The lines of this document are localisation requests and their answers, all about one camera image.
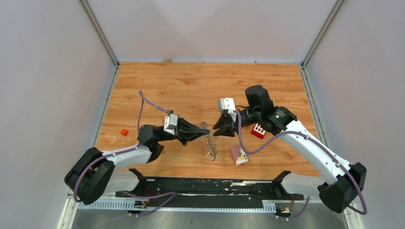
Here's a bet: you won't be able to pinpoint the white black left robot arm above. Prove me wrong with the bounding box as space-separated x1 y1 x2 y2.
64 116 210 205

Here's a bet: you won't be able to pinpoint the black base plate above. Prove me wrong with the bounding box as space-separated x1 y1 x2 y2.
131 177 304 208

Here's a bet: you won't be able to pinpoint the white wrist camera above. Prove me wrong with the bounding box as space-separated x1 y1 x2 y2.
163 113 179 135
218 98 237 122

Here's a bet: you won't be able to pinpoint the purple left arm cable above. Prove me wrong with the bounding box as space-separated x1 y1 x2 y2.
73 90 177 229

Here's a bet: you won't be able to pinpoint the small orange brick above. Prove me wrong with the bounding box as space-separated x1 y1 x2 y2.
120 129 129 136

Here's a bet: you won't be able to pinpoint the red white toy brick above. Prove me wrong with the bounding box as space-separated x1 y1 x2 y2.
251 123 266 139

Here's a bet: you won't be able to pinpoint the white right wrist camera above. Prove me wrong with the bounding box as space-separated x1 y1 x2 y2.
218 98 237 122

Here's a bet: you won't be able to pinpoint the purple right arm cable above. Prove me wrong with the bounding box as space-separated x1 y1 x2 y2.
234 110 368 220

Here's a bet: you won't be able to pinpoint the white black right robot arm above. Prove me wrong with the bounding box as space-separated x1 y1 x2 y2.
213 85 368 215

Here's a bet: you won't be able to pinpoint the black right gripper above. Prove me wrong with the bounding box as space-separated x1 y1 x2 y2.
212 108 260 136

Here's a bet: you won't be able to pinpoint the playing card box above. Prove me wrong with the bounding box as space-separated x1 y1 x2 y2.
230 145 249 167

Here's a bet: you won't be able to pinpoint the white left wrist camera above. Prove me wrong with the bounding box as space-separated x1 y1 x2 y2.
163 113 179 135

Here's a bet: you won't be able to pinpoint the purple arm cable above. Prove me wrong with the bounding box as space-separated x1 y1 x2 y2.
73 90 177 229
234 110 368 220

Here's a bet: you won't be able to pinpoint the slotted white cable duct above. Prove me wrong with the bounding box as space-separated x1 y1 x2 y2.
77 199 276 213

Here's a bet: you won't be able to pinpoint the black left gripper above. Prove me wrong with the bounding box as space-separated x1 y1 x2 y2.
158 115 210 146

